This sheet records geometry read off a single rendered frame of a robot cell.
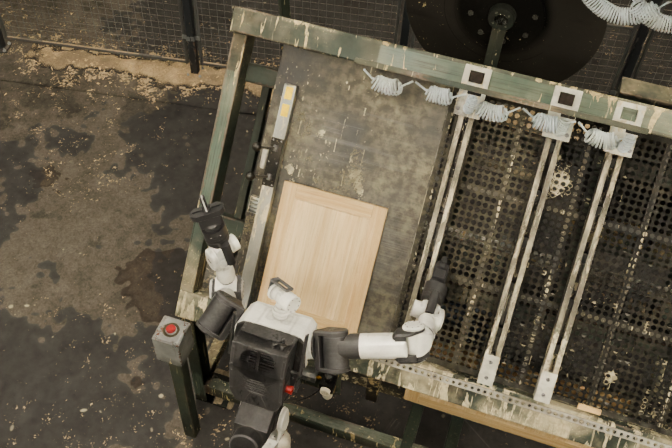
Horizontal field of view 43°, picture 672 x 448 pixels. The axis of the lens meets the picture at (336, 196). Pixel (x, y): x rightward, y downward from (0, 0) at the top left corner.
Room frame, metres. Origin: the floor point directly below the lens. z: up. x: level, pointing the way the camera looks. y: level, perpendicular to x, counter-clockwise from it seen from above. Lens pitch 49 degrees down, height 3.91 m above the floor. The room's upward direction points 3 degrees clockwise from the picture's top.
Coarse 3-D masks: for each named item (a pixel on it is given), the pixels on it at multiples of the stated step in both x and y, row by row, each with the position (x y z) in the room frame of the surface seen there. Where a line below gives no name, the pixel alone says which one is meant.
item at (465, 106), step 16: (464, 80) 2.39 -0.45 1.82; (464, 96) 2.35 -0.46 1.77; (480, 96) 2.25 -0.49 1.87; (464, 112) 2.26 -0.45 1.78; (464, 128) 2.30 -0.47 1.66; (464, 144) 2.26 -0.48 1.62; (448, 160) 2.23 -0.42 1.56; (448, 176) 2.19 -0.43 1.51; (448, 192) 2.17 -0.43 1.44; (448, 208) 2.10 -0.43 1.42; (432, 224) 2.07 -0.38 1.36; (432, 240) 2.05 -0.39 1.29; (432, 256) 1.99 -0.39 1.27; (432, 272) 1.94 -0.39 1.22; (416, 288) 1.91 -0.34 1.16; (416, 320) 1.82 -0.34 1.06
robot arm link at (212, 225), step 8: (200, 208) 1.91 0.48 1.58; (216, 208) 1.90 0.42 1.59; (192, 216) 1.87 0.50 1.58; (200, 216) 1.87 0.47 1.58; (208, 216) 1.87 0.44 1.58; (216, 216) 1.88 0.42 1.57; (200, 224) 1.86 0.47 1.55; (208, 224) 1.87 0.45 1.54; (216, 224) 1.87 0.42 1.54; (224, 224) 1.89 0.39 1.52; (208, 232) 1.86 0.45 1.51; (216, 232) 1.85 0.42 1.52; (224, 232) 1.87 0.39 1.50; (208, 240) 1.84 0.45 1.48; (216, 240) 1.84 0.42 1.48
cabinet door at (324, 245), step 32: (288, 192) 2.25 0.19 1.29; (320, 192) 2.24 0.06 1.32; (288, 224) 2.16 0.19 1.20; (320, 224) 2.15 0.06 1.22; (352, 224) 2.14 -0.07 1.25; (288, 256) 2.08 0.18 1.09; (320, 256) 2.06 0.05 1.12; (352, 256) 2.05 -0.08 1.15; (320, 288) 1.98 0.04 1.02; (352, 288) 1.96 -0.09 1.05; (320, 320) 1.88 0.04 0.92; (352, 320) 1.87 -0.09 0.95
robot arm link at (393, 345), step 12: (408, 324) 1.58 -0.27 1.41; (420, 324) 1.58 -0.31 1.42; (360, 336) 1.54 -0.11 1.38; (372, 336) 1.54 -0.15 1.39; (384, 336) 1.54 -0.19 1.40; (396, 336) 1.52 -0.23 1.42; (408, 336) 1.52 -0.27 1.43; (360, 348) 1.50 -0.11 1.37; (372, 348) 1.50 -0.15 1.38; (384, 348) 1.50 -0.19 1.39; (396, 348) 1.49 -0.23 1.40; (396, 360) 1.47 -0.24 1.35; (408, 360) 1.47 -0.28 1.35
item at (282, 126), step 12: (288, 84) 2.52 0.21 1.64; (276, 120) 2.43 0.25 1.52; (288, 120) 2.43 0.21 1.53; (276, 132) 2.40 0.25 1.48; (288, 132) 2.42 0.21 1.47; (276, 180) 2.29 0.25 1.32; (264, 192) 2.25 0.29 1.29; (264, 204) 2.21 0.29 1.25; (264, 216) 2.18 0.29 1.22; (252, 228) 2.15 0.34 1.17; (264, 228) 2.15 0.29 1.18; (252, 240) 2.12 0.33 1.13; (252, 252) 2.09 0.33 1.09; (252, 264) 2.05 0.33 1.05; (252, 276) 2.02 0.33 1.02; (252, 288) 2.00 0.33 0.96
